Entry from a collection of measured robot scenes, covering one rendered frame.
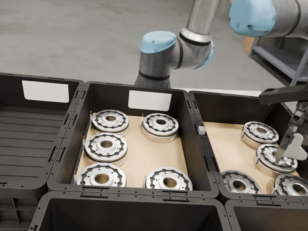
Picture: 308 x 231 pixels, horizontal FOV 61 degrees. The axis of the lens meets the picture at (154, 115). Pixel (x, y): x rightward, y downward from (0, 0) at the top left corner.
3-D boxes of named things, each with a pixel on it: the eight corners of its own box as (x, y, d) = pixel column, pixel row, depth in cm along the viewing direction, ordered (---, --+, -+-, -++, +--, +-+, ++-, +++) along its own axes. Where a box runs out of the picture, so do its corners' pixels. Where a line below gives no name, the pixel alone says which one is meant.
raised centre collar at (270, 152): (264, 150, 70) (264, 148, 69) (280, 150, 71) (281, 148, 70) (273, 163, 66) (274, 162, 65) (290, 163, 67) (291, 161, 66)
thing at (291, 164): (250, 145, 72) (250, 144, 71) (282, 145, 74) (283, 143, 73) (269, 173, 63) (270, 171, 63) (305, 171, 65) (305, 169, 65)
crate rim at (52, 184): (85, 87, 77) (85, 79, 75) (185, 96, 80) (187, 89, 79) (45, 199, 43) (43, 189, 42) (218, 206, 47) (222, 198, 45)
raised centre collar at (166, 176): (157, 174, 58) (158, 172, 57) (179, 176, 58) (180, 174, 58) (158, 192, 53) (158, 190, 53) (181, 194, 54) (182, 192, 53)
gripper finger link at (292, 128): (284, 152, 57) (303, 116, 54) (277, 149, 58) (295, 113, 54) (287, 145, 61) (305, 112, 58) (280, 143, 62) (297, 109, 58)
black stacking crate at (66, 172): (86, 114, 82) (86, 82, 76) (179, 122, 85) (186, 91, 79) (51, 232, 49) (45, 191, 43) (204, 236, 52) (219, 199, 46)
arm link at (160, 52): (133, 64, 98) (136, 28, 91) (165, 63, 103) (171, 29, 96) (145, 78, 88) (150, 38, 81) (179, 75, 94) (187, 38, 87)
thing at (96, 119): (95, 109, 76) (95, 107, 76) (129, 112, 77) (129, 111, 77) (89, 130, 68) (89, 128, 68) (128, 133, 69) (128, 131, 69)
